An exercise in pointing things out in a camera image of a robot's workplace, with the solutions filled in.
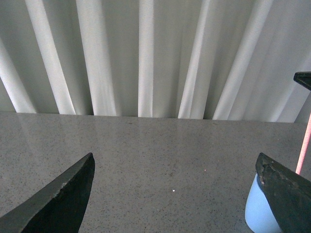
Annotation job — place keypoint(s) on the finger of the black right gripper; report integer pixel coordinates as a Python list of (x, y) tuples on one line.
[(304, 79)]

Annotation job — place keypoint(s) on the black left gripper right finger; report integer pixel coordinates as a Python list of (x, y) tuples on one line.
[(288, 195)]

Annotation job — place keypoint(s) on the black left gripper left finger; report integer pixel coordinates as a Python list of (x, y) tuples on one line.
[(59, 207)]

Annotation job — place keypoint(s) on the pink chopstick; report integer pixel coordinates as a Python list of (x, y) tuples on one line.
[(304, 147)]

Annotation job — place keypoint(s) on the light blue plastic cup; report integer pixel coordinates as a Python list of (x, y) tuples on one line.
[(258, 214)]

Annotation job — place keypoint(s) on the white pleated curtain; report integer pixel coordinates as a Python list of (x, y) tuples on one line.
[(194, 59)]

